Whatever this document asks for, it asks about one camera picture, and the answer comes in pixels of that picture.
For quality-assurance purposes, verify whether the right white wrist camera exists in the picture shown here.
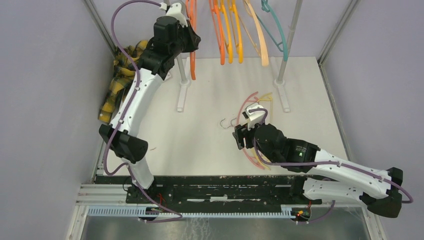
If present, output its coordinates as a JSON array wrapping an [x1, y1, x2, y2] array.
[[243, 102, 269, 130]]

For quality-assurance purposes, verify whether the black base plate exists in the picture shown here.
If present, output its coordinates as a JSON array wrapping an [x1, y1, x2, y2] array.
[[125, 175, 322, 213]]

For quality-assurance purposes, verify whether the right grey rack pole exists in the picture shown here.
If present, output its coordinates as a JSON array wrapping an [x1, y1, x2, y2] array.
[[274, 0, 304, 86]]

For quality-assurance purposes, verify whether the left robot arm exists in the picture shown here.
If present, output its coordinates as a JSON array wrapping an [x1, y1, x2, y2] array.
[[99, 15, 201, 204]]

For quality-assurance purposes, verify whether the amber yellow hanger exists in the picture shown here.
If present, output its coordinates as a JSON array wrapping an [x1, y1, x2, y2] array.
[[218, 0, 234, 64]]

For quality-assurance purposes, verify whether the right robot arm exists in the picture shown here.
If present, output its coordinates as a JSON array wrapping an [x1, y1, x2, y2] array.
[[232, 123, 404, 218]]

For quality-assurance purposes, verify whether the purple cable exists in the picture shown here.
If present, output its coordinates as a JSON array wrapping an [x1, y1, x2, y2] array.
[[245, 107, 414, 204], [102, 0, 184, 223]]

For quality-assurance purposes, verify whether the pink hanger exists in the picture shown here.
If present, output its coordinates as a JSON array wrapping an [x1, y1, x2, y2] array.
[[236, 91, 265, 170]]

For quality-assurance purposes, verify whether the grey rack pole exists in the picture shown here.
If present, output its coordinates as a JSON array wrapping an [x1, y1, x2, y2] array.
[[274, 0, 304, 86], [163, 0, 190, 86]]

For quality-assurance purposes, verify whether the orange hanger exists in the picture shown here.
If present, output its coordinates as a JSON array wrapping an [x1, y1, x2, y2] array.
[[185, 0, 198, 81], [208, 0, 226, 65]]

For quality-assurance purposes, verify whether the left grey rack pole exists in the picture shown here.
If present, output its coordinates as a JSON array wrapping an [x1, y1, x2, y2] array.
[[163, 0, 190, 86]]

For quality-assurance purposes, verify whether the pale yellow hanger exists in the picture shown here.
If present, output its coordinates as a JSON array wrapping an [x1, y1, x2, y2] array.
[[245, 92, 274, 171]]

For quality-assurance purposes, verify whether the white slotted cable duct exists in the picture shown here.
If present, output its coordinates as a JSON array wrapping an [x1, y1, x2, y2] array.
[[87, 205, 299, 220]]

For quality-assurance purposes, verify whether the yellow plaid shirt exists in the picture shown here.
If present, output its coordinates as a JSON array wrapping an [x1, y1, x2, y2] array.
[[98, 48, 136, 123]]

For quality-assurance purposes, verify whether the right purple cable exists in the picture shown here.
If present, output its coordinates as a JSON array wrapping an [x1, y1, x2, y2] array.
[[245, 107, 414, 204]]

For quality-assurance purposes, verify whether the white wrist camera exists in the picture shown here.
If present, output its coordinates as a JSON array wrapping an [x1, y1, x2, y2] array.
[[243, 102, 269, 130], [159, 1, 188, 28]]

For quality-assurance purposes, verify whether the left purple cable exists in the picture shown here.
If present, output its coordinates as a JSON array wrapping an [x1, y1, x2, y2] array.
[[102, 0, 184, 223]]

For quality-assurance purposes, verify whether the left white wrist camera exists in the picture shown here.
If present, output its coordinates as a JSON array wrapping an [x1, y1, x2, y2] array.
[[159, 1, 188, 28]]

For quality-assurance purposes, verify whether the teal hanger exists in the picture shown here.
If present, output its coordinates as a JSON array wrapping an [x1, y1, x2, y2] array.
[[256, 0, 289, 62]]

